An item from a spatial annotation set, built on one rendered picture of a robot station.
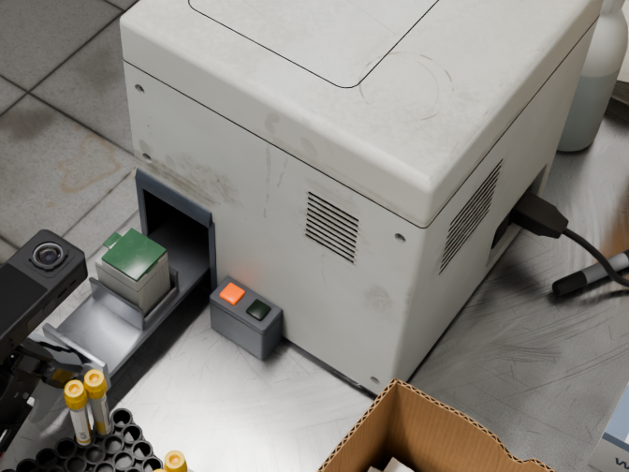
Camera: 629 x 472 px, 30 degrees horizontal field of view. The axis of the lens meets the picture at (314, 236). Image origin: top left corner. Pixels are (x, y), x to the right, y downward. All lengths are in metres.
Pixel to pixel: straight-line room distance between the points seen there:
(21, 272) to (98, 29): 1.75
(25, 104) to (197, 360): 1.47
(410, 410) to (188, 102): 0.28
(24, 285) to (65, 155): 1.50
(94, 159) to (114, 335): 1.34
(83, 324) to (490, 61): 0.41
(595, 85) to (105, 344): 0.52
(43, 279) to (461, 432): 0.32
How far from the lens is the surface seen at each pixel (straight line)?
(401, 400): 0.89
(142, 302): 1.00
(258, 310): 1.01
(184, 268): 1.05
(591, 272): 1.12
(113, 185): 2.29
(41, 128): 2.41
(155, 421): 1.02
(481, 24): 0.89
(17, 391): 0.88
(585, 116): 1.19
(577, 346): 1.09
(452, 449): 0.90
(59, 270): 0.87
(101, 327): 1.02
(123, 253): 0.98
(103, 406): 0.94
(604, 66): 1.14
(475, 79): 0.85
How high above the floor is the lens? 1.78
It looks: 54 degrees down
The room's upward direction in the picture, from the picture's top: 4 degrees clockwise
